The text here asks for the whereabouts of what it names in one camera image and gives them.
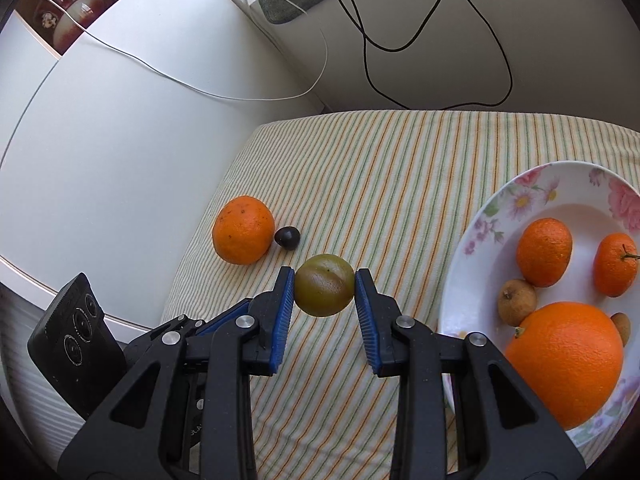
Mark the dark plum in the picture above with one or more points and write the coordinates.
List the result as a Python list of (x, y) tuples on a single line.
[(287, 237)]

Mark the brown longan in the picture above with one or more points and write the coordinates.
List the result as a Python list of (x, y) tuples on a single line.
[(516, 300), (623, 326)]

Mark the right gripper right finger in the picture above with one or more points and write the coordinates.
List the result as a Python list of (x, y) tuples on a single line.
[(463, 411)]

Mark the red white vase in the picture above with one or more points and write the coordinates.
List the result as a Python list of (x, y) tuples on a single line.
[(63, 21)]

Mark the green-brown plum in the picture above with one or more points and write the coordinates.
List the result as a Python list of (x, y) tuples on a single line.
[(324, 285)]

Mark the floral white plate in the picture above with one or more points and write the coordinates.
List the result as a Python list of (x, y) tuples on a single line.
[(592, 202)]

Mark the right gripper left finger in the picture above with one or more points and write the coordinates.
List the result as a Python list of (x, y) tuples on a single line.
[(251, 345)]

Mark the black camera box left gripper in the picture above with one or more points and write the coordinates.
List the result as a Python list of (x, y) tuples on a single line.
[(74, 349)]

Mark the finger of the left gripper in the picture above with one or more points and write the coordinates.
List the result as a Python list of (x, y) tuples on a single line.
[(241, 308)]

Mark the small mandarin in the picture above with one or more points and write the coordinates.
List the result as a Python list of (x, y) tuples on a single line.
[(616, 264)]

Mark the large orange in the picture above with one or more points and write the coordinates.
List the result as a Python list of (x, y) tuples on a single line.
[(243, 230), (571, 355)]

